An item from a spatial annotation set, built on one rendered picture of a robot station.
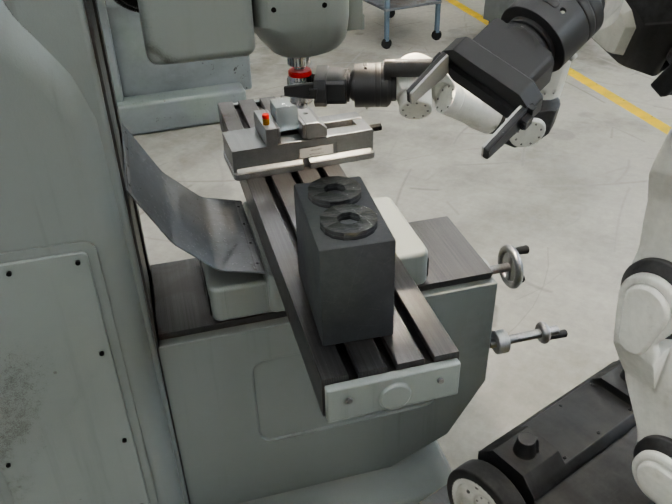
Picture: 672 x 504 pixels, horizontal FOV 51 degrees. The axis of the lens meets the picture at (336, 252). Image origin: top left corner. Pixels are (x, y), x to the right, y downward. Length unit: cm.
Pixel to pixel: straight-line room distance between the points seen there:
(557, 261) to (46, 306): 231
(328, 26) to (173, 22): 28
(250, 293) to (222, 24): 56
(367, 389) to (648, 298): 48
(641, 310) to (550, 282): 182
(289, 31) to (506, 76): 64
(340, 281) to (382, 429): 86
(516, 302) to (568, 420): 134
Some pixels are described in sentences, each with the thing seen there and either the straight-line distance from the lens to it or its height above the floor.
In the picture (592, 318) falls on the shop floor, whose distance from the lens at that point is 292.
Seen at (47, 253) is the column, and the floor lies 106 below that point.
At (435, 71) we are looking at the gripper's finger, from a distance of 80.
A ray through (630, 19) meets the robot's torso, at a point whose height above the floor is 146.
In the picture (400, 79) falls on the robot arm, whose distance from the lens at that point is 143.
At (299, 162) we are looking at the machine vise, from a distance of 169.
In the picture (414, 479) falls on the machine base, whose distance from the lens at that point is 199.
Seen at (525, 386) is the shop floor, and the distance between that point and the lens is 257.
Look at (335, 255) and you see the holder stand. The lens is 106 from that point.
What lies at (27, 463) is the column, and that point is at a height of 57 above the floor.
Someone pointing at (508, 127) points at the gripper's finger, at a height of 144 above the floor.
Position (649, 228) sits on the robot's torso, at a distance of 127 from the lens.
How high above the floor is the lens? 174
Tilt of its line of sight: 33 degrees down
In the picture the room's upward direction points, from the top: 1 degrees counter-clockwise
